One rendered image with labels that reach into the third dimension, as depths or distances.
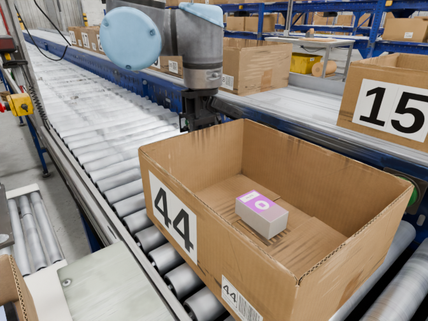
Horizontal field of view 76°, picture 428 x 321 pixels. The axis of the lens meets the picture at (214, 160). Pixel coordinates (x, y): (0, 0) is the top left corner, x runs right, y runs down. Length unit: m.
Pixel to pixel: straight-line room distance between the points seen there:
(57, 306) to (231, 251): 0.30
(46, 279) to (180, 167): 0.32
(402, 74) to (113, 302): 0.71
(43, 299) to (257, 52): 0.93
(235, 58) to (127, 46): 0.61
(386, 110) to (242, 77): 0.50
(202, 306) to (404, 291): 0.33
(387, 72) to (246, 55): 0.48
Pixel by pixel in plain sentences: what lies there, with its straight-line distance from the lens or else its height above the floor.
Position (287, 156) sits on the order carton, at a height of 0.87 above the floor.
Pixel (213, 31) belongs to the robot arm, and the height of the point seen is 1.12.
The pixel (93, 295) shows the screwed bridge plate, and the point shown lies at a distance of 0.53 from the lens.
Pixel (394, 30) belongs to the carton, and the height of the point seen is 0.94.
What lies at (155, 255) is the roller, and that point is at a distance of 0.56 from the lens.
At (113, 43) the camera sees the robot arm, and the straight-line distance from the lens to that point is 0.47.
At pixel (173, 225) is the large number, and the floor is 0.82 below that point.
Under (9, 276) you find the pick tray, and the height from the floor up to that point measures 0.81.
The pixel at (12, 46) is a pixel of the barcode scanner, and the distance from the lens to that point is 1.17.
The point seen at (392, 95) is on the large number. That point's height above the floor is 0.99.
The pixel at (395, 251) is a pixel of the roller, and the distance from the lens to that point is 0.67.
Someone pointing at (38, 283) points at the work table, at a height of 0.75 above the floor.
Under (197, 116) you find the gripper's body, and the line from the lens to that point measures 0.65.
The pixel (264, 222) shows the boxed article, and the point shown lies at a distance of 0.56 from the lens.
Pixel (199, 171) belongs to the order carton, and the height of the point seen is 0.81.
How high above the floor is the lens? 1.15
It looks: 28 degrees down
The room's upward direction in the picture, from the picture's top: straight up
